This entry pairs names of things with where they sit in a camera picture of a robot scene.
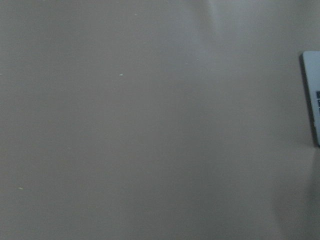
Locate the grey laptop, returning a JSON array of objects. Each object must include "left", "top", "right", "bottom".
[{"left": 301, "top": 50, "right": 320, "bottom": 146}]

